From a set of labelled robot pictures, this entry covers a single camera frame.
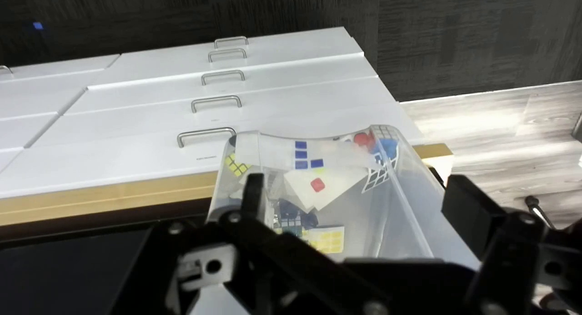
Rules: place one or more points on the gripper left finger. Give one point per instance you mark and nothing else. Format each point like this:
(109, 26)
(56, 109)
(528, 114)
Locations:
(273, 251)

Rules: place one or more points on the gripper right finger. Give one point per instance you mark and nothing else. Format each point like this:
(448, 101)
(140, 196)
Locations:
(509, 242)

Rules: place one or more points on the clear plastic box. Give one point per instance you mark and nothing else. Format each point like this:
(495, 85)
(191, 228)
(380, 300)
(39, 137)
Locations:
(409, 215)

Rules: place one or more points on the white drawer cabinet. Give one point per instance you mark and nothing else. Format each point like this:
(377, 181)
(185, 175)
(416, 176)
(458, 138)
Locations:
(41, 92)
(136, 156)

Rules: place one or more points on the dark blue puzzle cube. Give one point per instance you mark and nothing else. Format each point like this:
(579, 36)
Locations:
(291, 217)

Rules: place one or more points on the puzzle cube with yellow stickers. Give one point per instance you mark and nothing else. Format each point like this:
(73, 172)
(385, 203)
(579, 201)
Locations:
(327, 241)

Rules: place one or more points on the white cube with red sticker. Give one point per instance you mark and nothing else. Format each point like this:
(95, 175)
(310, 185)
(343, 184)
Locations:
(327, 187)

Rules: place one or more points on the small yellow puzzle cube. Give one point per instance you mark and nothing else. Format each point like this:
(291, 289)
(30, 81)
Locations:
(236, 165)

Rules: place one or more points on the white grid puzzle cube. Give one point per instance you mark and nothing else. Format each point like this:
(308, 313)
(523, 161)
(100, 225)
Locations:
(379, 172)

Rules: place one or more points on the red and blue puzzle piece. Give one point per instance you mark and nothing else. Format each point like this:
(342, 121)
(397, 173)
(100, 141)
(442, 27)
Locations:
(377, 144)

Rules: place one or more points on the white drawer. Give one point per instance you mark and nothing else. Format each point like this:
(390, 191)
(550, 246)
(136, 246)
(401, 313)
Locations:
(295, 56)
(295, 101)
(295, 76)
(295, 40)
(113, 162)

